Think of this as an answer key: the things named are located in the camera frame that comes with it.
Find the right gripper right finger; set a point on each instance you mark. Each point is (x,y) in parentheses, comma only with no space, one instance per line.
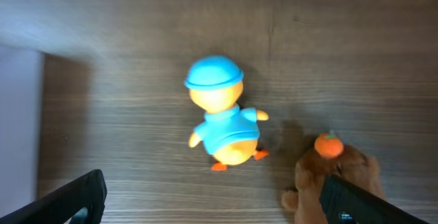
(343,202)

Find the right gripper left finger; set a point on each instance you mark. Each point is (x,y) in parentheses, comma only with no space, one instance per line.
(80,201)

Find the brown plush capybara toy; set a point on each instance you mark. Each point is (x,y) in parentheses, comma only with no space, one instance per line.
(329,155)

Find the yellow duck toy blue hat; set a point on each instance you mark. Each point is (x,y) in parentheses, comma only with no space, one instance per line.
(228,133)

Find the white box pink interior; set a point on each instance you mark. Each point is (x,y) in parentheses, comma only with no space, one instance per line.
(22,76)

